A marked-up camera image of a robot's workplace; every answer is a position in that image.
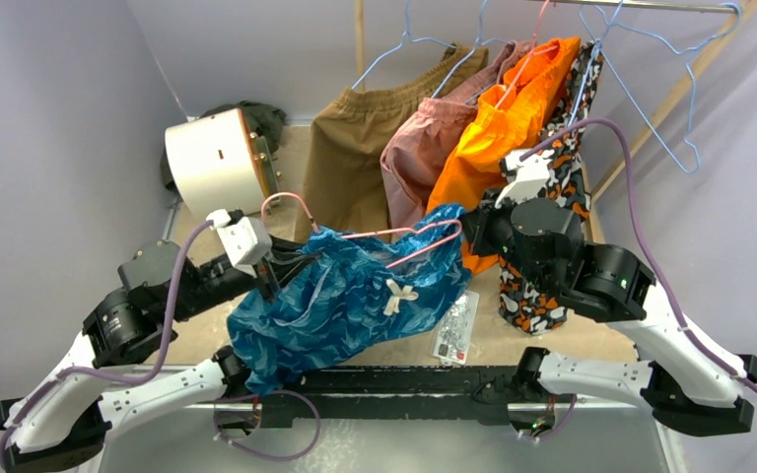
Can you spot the white cylindrical drum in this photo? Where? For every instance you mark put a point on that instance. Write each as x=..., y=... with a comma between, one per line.
x=219, y=162

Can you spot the wooden rack pole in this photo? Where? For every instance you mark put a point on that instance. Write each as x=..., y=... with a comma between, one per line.
x=359, y=37

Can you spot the empty blue wire hanger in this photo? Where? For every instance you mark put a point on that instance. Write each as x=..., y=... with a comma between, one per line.
x=690, y=53

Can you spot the pink wire hanger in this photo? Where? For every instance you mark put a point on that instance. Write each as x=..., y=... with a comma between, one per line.
x=527, y=57
x=405, y=230

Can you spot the aluminium frame rail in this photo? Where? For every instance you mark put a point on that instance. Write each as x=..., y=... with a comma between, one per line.
x=219, y=382

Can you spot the orange shorts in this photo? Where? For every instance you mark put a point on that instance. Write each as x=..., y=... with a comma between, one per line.
x=473, y=165

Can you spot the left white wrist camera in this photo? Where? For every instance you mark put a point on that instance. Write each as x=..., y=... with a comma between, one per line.
x=245, y=239

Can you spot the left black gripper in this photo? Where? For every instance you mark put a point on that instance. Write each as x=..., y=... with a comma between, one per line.
x=283, y=261

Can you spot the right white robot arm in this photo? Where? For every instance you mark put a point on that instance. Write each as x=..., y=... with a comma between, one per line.
x=686, y=380

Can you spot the pink shorts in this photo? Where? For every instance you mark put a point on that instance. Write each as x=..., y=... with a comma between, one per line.
x=416, y=154

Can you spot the metal hanging rod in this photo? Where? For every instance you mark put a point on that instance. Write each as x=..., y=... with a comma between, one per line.
x=725, y=8

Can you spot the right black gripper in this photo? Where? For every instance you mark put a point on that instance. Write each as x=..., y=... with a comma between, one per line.
x=478, y=222

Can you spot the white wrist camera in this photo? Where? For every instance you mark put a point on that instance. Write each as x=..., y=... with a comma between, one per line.
x=525, y=178
x=245, y=239

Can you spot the wooden diagonal rack bar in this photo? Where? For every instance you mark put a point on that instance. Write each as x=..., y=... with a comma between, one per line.
x=686, y=86

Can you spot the camouflage patterned shorts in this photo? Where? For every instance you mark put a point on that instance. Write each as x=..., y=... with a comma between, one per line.
x=522, y=305

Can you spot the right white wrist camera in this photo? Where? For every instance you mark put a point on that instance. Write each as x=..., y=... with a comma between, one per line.
x=525, y=178

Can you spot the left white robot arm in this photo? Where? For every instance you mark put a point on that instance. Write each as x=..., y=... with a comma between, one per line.
x=94, y=392

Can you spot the white printed card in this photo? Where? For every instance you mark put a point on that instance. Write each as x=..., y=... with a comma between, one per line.
x=453, y=333

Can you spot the dark green cloth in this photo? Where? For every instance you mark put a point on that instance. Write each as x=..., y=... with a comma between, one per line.
x=265, y=119

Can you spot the blue patterned shorts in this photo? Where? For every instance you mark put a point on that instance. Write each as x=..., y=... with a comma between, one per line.
x=348, y=301

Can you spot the brown shorts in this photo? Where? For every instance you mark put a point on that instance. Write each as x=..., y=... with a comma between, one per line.
x=343, y=184

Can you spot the blue wire hanger left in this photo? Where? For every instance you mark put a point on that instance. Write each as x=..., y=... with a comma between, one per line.
x=407, y=37

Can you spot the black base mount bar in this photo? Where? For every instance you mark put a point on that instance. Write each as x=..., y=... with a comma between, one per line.
x=488, y=395

